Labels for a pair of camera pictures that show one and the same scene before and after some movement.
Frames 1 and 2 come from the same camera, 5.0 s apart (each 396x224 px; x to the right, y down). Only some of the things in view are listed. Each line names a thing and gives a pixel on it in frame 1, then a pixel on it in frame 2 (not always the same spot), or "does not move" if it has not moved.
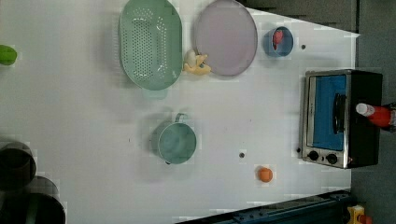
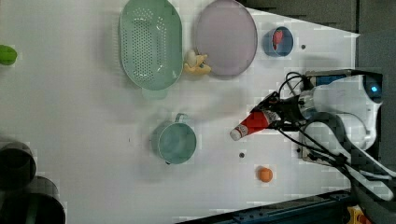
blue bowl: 282,49 does not move
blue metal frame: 327,208 does not move
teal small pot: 175,142 does not move
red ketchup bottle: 381,117 → 254,121
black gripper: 392,125 → 288,109
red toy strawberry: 277,37 does not move
